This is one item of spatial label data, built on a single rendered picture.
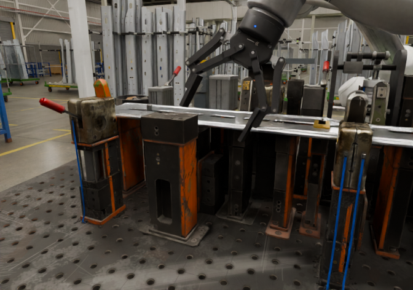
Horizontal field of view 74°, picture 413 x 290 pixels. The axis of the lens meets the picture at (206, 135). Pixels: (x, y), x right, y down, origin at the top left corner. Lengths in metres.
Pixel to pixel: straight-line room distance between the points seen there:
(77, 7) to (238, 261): 3.94
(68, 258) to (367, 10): 0.80
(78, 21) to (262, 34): 3.87
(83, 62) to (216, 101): 3.42
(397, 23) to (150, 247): 0.70
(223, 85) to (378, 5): 0.54
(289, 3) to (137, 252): 0.64
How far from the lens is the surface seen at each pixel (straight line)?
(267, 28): 0.50
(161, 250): 0.76
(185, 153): 0.67
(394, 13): 0.54
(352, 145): 0.56
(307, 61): 1.02
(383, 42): 1.31
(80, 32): 4.26
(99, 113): 0.80
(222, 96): 0.94
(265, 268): 0.72
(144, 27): 5.28
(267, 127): 0.71
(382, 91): 0.90
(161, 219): 0.80
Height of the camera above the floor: 1.16
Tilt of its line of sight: 15 degrees down
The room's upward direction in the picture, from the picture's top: straight up
